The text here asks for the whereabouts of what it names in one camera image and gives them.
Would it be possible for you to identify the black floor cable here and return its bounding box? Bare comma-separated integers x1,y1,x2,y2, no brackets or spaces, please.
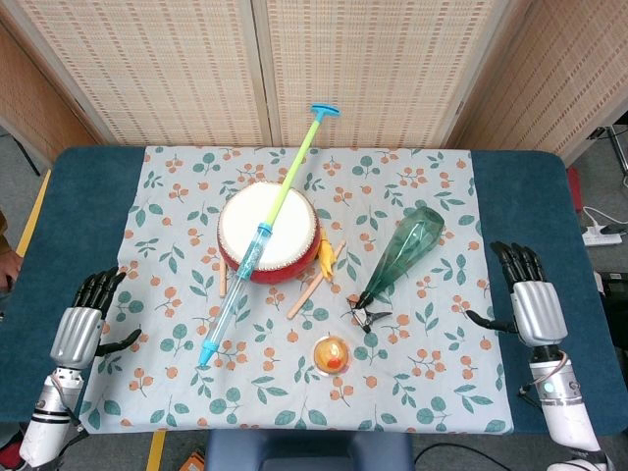
414,443,511,471

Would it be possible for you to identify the red drum with white skin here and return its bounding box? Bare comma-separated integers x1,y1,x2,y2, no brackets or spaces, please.
217,182,323,286

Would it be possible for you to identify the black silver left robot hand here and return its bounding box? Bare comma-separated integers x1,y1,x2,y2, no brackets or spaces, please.
50,267,142,369

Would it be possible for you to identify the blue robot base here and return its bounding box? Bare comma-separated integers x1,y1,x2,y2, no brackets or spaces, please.
204,429,414,471

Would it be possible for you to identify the dark blue table mat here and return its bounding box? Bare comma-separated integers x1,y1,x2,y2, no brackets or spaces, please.
0,146,602,436

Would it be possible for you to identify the blue green water pump toy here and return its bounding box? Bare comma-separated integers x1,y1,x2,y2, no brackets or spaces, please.
197,102,342,368

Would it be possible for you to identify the white power strip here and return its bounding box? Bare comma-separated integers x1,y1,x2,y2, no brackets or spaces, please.
582,225,623,247

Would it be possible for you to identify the yellow rubber chicken toy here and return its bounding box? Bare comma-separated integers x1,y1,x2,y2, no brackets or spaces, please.
316,230,342,282

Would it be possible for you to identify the white metal wire rack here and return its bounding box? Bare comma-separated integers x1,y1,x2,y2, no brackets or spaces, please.
591,125,628,187

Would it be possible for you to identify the woven folding screen panel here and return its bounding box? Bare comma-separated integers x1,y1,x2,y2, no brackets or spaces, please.
252,0,534,148
0,19,99,163
9,0,274,148
448,0,628,163

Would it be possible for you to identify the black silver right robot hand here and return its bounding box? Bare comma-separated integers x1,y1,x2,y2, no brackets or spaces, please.
465,239,570,349

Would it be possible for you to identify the orange jelly cup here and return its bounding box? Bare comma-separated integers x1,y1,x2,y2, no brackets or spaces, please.
312,336,352,377

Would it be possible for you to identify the person in brown clothing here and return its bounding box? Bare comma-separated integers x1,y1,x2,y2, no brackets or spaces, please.
0,210,24,295

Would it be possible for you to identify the white power cable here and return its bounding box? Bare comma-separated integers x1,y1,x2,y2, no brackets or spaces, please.
581,205,612,232

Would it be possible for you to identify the black case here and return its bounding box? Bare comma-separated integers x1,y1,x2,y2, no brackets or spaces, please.
596,271,628,298

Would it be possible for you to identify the green spray bottle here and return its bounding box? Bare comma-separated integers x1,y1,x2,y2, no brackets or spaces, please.
345,205,445,334

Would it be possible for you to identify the long wooden drumstick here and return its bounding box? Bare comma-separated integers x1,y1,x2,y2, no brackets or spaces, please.
288,239,347,320

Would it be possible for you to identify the leaf and berry print tablecloth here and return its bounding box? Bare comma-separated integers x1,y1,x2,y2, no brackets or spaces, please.
78,145,515,436

